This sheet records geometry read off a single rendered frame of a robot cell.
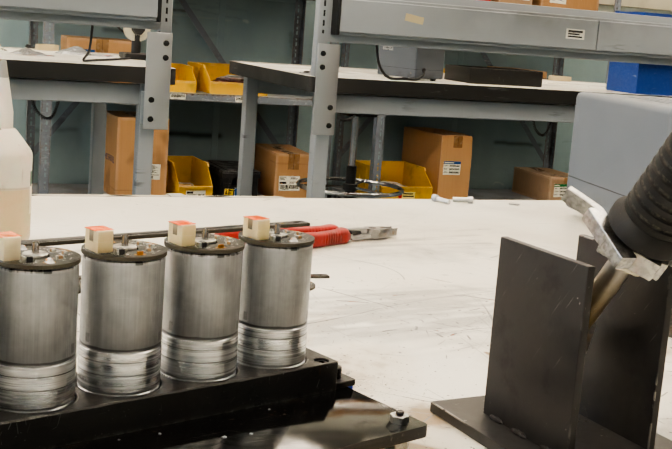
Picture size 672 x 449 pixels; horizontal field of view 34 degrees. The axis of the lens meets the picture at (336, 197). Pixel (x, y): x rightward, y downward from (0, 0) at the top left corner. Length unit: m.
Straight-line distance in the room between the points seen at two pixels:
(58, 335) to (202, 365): 0.05
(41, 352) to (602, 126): 0.57
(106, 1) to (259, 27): 2.39
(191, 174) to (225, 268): 4.43
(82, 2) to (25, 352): 2.33
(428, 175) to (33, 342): 4.72
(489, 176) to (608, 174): 4.76
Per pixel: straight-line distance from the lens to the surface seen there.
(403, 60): 3.04
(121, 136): 4.40
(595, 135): 0.82
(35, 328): 0.31
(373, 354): 0.45
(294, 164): 4.58
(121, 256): 0.32
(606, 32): 3.21
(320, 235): 0.65
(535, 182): 5.31
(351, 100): 2.90
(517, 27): 3.05
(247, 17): 4.95
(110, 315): 0.32
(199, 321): 0.34
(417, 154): 5.09
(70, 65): 2.65
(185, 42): 4.87
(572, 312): 0.34
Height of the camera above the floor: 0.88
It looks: 9 degrees down
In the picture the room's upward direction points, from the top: 4 degrees clockwise
